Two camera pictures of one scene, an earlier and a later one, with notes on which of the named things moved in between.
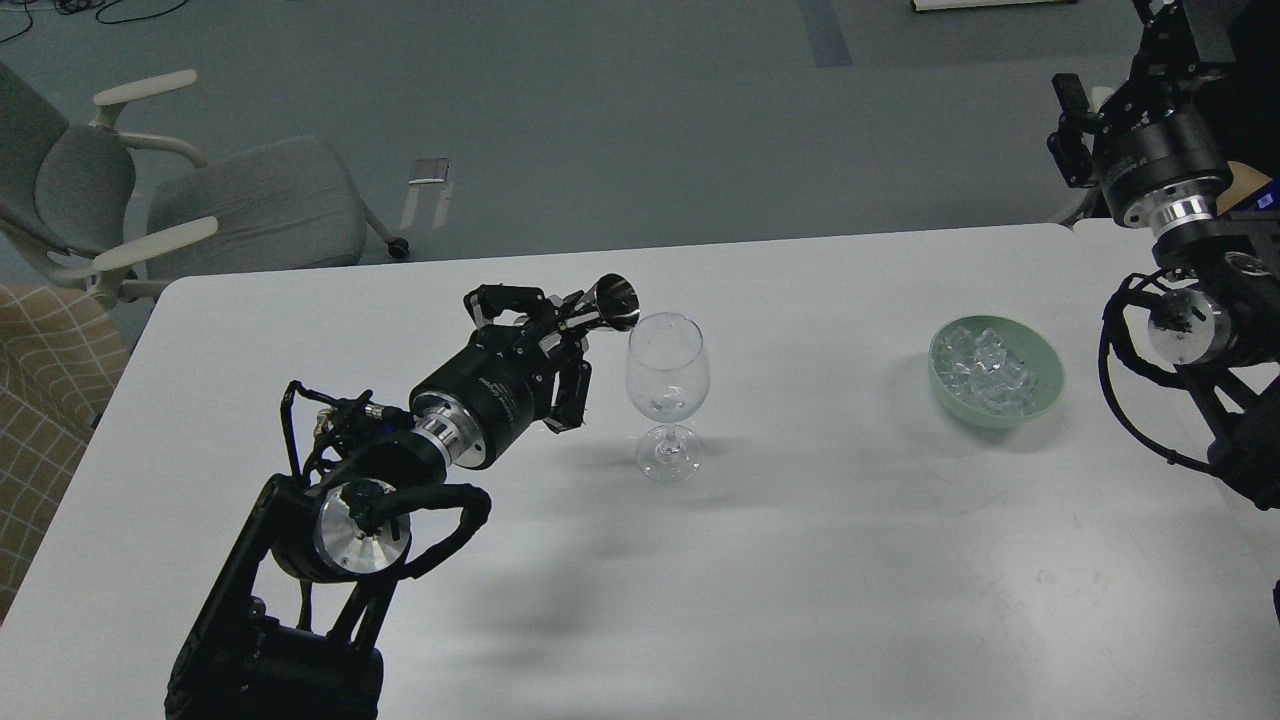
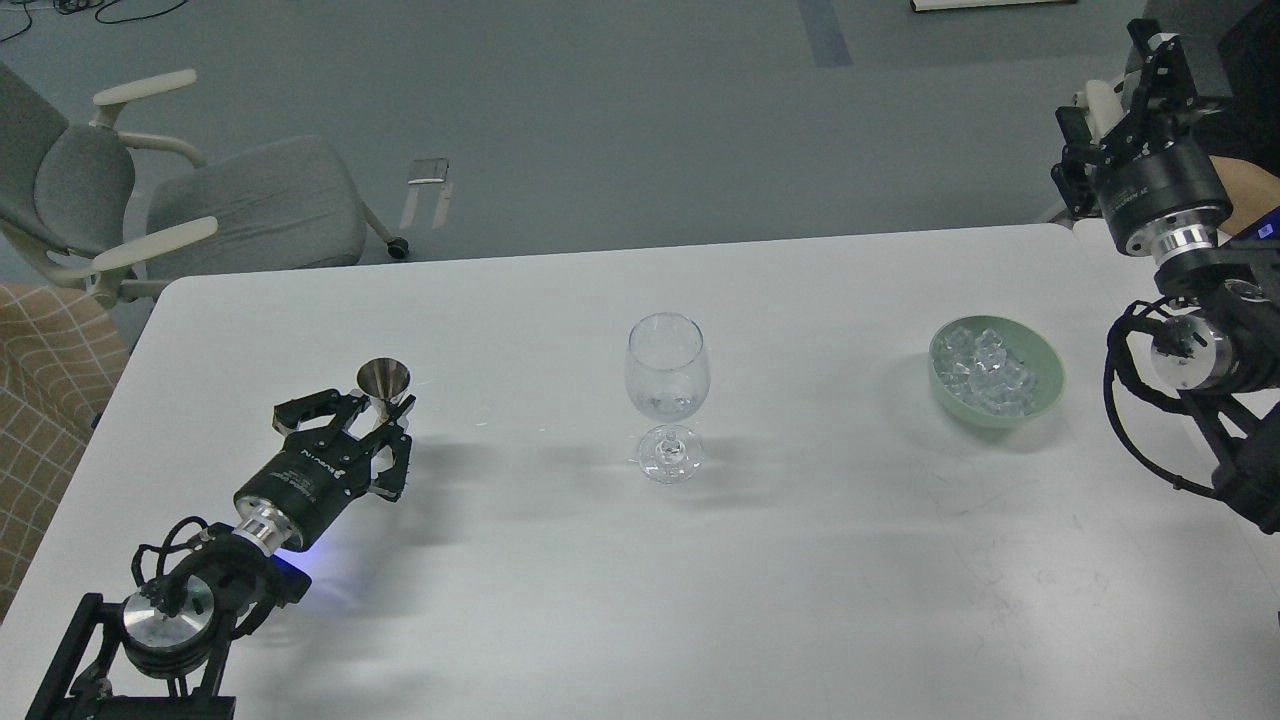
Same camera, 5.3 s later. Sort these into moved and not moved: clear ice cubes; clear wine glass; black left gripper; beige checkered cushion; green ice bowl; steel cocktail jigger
Moved: black left gripper; steel cocktail jigger
Not moved: clear ice cubes; green ice bowl; beige checkered cushion; clear wine glass
